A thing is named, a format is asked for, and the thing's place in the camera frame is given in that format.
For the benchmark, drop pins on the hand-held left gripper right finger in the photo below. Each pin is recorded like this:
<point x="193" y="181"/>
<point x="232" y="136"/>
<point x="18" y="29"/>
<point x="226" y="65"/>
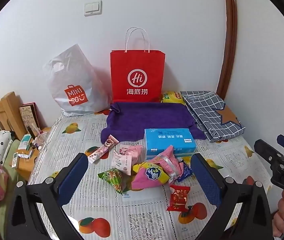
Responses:
<point x="204" y="177"/>

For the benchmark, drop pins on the red candy packet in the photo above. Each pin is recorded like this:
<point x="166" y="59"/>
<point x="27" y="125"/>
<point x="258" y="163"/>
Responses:
<point x="178" y="197"/>

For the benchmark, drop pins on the blue tissue pack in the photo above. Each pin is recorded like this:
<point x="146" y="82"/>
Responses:
<point x="167" y="142"/>

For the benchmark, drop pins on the pink white pastry packet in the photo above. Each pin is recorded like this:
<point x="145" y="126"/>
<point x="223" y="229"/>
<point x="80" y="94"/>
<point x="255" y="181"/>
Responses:
<point x="117" y="158"/>
<point x="126" y="167"/>

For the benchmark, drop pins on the pink peach snack packet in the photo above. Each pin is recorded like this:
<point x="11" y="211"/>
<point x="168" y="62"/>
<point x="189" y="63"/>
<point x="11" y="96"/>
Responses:
<point x="135" y="153"/>

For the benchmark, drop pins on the person's right hand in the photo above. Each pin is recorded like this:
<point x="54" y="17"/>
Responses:
<point x="283" y="215"/>

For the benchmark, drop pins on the teal white box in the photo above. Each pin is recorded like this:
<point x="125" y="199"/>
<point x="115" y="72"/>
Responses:
<point x="25" y="141"/>

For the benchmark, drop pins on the white remote control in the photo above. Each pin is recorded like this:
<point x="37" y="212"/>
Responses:
<point x="15" y="160"/>

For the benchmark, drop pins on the pink snack bag fork print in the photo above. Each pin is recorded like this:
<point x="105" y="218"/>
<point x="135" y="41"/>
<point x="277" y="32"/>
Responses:
<point x="167" y="160"/>

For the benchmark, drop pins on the green triangular snack packet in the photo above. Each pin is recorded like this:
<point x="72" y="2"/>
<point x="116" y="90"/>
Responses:
<point x="113" y="180"/>

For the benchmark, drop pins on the grey checked folded cloth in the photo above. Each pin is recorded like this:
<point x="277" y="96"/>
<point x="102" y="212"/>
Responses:
<point x="207" y="112"/>

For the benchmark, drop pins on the yellow chip bag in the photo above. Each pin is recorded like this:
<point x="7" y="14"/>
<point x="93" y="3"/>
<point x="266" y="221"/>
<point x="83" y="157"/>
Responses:
<point x="173" y="98"/>

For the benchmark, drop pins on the long pink bear snack packet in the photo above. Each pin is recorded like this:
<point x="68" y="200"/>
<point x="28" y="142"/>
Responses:
<point x="101" y="150"/>

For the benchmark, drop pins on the green bed sheet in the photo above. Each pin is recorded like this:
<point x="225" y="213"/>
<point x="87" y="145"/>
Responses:
<point x="9" y="177"/>

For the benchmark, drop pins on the red paper bag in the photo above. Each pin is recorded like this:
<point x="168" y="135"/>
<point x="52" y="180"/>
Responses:
<point x="137" y="65"/>

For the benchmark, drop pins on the blue candy packet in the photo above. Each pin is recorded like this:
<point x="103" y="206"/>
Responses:
<point x="185" y="172"/>

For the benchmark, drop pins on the fruit print tablecloth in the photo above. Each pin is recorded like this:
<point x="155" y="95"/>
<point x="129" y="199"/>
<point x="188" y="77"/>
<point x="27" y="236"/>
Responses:
<point x="101" y="205"/>

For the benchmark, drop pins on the pink yellow snack bag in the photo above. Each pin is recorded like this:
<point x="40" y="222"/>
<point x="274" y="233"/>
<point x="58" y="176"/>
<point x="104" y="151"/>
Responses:
<point x="152" y="175"/>

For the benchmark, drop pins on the white plastic bag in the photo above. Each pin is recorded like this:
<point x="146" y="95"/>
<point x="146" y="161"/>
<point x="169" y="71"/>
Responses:
<point x="76" y="80"/>

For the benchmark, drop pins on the wooden headboard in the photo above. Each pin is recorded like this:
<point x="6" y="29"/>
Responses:
<point x="4" y="110"/>

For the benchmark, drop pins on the wooden nightstand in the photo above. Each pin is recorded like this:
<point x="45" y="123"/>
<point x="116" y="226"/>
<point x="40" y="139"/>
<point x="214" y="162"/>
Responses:
<point x="25" y="166"/>

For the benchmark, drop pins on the brown wooden door frame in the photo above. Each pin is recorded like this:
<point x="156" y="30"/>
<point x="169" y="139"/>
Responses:
<point x="229" y="42"/>

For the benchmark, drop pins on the white light switch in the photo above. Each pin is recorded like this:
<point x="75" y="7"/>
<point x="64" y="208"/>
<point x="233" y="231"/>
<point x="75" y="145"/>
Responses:
<point x="93" y="8"/>

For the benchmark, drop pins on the patterned book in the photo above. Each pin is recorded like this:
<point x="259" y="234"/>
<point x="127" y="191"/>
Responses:
<point x="28" y="116"/>

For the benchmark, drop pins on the purple towel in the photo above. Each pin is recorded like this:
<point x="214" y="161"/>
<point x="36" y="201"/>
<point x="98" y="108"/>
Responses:
<point x="152" y="117"/>

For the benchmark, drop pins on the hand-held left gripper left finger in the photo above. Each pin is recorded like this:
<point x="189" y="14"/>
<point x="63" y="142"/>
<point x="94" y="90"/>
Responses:
<point x="73" y="177"/>

